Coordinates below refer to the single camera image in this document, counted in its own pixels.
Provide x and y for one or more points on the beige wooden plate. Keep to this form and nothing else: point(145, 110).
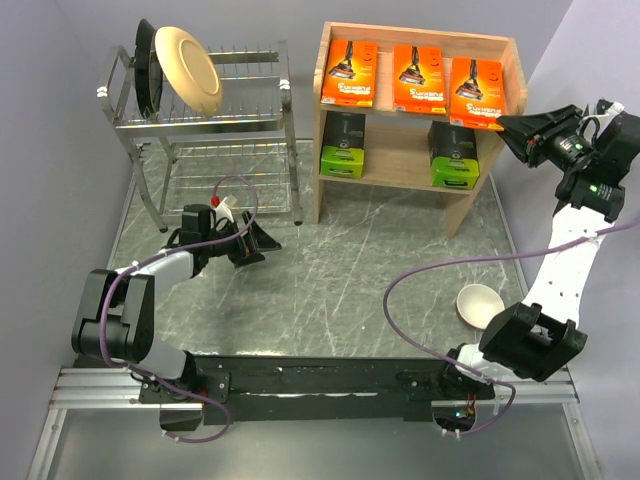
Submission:
point(189, 70)

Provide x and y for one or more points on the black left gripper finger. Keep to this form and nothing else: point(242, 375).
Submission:
point(246, 260)
point(256, 238)

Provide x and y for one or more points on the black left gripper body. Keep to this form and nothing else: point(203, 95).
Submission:
point(230, 248)

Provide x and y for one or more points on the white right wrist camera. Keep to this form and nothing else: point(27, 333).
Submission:
point(598, 115)

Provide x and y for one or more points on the black green razor box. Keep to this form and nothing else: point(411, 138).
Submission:
point(453, 156)
point(342, 154)

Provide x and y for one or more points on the black plate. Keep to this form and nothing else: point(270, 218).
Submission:
point(148, 74)

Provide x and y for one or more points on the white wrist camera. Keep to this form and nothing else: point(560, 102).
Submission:
point(223, 208)
point(598, 115)

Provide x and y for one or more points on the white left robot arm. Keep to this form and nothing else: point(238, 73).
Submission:
point(116, 313)

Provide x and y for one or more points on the white small bowl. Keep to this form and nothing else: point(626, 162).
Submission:
point(477, 305)

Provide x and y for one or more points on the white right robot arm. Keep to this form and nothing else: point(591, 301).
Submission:
point(537, 336)

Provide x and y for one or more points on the orange razor box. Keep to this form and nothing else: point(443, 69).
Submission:
point(350, 76)
point(476, 93)
point(418, 80)

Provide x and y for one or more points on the wooden two-tier shelf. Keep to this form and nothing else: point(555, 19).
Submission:
point(397, 155)

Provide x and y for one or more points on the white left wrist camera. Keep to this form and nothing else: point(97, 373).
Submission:
point(223, 208)

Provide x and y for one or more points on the chrome dish rack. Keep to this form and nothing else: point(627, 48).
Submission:
point(178, 154)

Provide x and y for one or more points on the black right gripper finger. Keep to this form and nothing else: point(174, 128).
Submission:
point(518, 143)
point(528, 126)

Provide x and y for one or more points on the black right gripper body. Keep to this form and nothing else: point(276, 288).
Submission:
point(571, 151)

